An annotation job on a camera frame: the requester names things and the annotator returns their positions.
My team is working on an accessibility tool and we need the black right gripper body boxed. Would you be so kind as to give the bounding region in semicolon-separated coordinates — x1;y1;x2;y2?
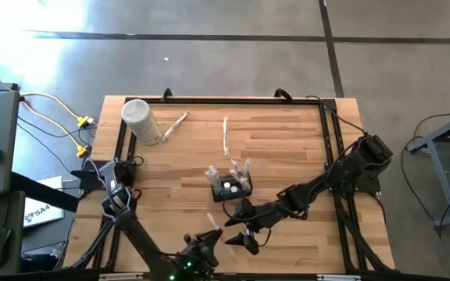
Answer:
242;199;291;237

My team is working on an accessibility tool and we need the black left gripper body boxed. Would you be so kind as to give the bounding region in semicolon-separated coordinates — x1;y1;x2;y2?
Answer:
176;233;215;276

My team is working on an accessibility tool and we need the pale orange toothbrush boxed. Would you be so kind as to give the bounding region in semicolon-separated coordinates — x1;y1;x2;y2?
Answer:
160;110;191;143

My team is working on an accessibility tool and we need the white wipes canister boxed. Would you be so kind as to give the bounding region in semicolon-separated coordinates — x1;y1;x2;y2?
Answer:
120;98;163;148

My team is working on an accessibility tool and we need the black metal beam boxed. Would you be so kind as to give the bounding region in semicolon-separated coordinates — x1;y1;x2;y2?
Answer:
9;172;80;215

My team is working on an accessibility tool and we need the grey desk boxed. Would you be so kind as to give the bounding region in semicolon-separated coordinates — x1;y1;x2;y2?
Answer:
0;190;26;276

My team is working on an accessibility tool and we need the black wire toothbrush holder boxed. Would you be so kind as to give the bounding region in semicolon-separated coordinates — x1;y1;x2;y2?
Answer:
210;171;255;203

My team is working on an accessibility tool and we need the silver metal rail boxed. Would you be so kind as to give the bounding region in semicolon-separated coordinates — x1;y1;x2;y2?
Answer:
317;274;363;281
98;272;144;281

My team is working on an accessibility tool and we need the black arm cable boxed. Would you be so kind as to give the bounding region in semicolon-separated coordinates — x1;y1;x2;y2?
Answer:
305;94;369;136

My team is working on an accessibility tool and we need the black floor cable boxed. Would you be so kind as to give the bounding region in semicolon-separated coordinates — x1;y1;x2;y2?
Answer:
399;112;450;237
15;115;76;175

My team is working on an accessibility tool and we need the yellow network cable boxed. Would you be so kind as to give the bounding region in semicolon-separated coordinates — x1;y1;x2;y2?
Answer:
20;100;90;158
0;64;95;128

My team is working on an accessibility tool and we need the grey metal table frame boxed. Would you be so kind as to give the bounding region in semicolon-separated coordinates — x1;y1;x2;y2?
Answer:
406;107;450;230

